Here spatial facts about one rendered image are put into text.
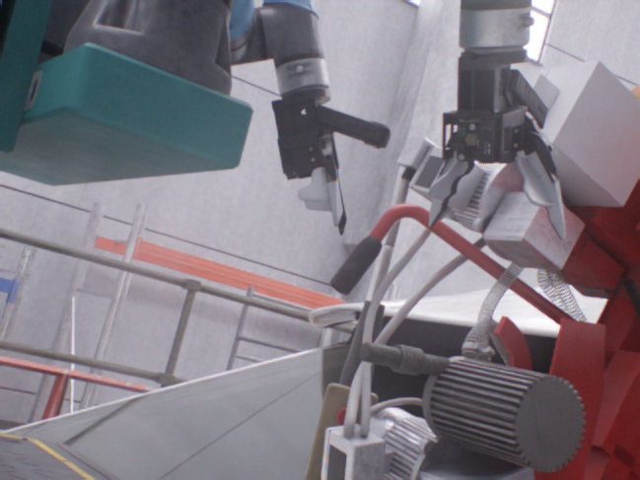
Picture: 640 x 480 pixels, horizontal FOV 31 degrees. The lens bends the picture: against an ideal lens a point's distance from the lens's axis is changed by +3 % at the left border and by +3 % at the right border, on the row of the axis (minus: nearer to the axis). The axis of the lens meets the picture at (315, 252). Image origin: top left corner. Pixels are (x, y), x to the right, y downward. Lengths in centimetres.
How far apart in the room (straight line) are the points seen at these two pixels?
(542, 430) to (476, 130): 39
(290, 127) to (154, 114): 68
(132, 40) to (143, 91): 5
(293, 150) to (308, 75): 11
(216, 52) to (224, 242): 1072
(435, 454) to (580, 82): 55
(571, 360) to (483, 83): 50
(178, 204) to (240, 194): 70
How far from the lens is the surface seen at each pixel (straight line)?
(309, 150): 163
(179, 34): 102
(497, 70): 125
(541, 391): 143
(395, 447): 161
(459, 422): 149
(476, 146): 127
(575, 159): 164
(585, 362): 163
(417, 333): 392
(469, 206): 175
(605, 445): 169
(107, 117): 98
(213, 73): 103
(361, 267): 164
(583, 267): 177
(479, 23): 125
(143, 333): 1145
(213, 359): 1181
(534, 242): 163
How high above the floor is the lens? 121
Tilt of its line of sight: 6 degrees up
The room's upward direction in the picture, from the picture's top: 14 degrees clockwise
